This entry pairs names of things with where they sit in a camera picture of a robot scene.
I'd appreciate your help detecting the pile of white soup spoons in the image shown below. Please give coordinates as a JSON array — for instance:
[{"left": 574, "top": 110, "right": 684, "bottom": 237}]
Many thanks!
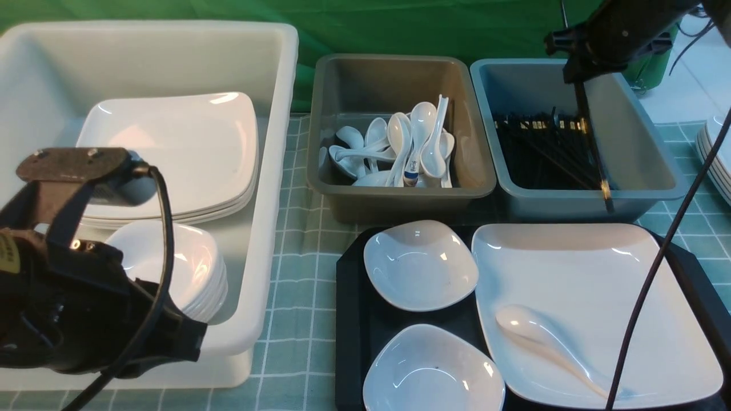
[{"left": 318, "top": 95, "right": 455, "bottom": 189}]

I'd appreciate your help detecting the black cable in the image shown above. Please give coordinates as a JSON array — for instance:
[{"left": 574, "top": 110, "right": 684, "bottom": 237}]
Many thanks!
[{"left": 604, "top": 108, "right": 731, "bottom": 411}]

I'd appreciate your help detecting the small white bowl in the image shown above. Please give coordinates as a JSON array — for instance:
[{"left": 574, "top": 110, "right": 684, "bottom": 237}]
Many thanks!
[
  {"left": 362, "top": 324, "right": 506, "bottom": 410},
  {"left": 363, "top": 220, "right": 479, "bottom": 312}
]

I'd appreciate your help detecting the stack of small white bowls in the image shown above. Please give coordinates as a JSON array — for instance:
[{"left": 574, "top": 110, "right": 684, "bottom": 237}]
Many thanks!
[{"left": 106, "top": 220, "right": 229, "bottom": 323}]

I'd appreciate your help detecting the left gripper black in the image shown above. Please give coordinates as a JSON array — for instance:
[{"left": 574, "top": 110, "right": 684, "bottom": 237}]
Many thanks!
[{"left": 0, "top": 228, "right": 208, "bottom": 377}]

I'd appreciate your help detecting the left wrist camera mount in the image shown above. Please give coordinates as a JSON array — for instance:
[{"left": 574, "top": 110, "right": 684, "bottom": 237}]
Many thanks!
[{"left": 2, "top": 147, "right": 163, "bottom": 249}]

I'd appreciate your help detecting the black chopstick gold band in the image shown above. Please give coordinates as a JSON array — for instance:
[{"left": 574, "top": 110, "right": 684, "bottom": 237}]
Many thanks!
[{"left": 574, "top": 82, "right": 614, "bottom": 214}]

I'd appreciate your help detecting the large white plastic tub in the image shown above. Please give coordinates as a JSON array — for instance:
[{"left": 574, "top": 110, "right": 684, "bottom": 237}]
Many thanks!
[{"left": 1, "top": 20, "right": 298, "bottom": 390}]

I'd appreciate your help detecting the stack of white plates right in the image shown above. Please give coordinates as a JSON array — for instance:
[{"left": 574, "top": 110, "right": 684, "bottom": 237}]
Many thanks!
[{"left": 696, "top": 115, "right": 730, "bottom": 206}]

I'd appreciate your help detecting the grey-brown plastic spoon bin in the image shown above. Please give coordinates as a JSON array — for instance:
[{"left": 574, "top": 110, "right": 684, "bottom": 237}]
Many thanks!
[{"left": 307, "top": 54, "right": 497, "bottom": 224}]

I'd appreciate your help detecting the pile of black chopsticks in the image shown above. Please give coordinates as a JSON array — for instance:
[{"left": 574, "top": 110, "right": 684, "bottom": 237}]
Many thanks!
[{"left": 492, "top": 109, "right": 600, "bottom": 191}]

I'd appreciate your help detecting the green backdrop cloth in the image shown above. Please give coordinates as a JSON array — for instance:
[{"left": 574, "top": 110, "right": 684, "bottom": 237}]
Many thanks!
[{"left": 0, "top": 0, "right": 680, "bottom": 115}]

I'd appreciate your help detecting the blue-grey plastic chopstick bin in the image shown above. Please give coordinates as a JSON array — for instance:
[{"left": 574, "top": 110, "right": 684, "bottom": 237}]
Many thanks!
[{"left": 470, "top": 58, "right": 688, "bottom": 222}]

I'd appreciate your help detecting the black plastic serving tray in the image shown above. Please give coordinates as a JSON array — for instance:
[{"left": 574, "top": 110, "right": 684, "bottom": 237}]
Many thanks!
[{"left": 334, "top": 227, "right": 729, "bottom": 410}]

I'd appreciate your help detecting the large white square plate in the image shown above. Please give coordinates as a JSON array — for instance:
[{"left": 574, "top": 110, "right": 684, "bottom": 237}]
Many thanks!
[{"left": 472, "top": 224, "right": 724, "bottom": 409}]

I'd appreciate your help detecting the white ceramic soup spoon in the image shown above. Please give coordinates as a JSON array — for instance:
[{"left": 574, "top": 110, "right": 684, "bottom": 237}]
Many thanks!
[{"left": 495, "top": 304, "right": 611, "bottom": 400}]

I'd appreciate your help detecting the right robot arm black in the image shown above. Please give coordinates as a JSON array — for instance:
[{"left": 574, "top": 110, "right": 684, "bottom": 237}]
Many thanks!
[{"left": 544, "top": 1, "right": 730, "bottom": 84}]

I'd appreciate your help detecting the stack of white square plates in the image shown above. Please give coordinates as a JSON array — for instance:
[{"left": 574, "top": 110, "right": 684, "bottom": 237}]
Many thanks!
[{"left": 76, "top": 92, "right": 259, "bottom": 224}]

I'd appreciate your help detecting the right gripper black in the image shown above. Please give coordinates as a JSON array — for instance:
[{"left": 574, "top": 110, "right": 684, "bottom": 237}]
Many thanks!
[{"left": 544, "top": 23, "right": 618, "bottom": 84}]

